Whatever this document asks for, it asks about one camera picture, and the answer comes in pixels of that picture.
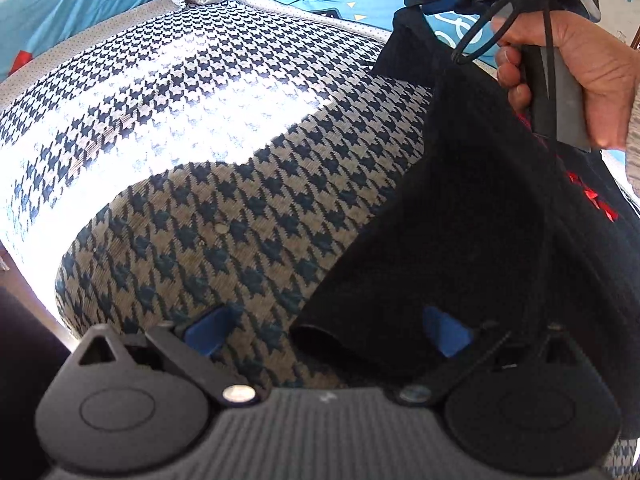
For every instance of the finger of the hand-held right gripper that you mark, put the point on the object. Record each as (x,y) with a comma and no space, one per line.
(450,5)

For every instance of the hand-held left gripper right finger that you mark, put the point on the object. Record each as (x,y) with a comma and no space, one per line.
(447,332)

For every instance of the black sweater white stripes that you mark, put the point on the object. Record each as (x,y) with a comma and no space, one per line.
(475,235)

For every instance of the blue printed quilt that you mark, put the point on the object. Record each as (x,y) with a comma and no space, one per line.
(75,5)

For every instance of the person's right hand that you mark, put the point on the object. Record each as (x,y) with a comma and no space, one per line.
(605,85)

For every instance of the houndstooth bed mat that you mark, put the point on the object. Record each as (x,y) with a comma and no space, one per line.
(200,185)

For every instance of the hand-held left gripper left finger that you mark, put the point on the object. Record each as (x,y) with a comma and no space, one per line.
(210,332)

